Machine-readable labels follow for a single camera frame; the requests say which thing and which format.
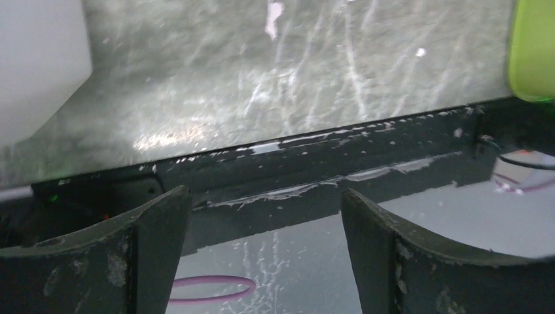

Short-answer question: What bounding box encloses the lime green plastic tub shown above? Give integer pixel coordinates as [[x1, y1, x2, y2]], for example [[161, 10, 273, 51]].
[[507, 0, 554, 102]]

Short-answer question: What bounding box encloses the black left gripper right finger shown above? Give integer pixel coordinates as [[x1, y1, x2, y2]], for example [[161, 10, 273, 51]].
[[341, 189, 554, 313]]

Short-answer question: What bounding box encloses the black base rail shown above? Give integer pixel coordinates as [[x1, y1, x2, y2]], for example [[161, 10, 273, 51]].
[[1, 97, 554, 248]]

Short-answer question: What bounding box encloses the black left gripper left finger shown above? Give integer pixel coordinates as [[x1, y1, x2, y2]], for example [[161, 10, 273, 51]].
[[1, 186, 192, 313]]

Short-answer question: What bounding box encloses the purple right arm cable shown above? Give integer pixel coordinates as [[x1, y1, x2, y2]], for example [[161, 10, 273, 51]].
[[492, 171, 555, 195]]

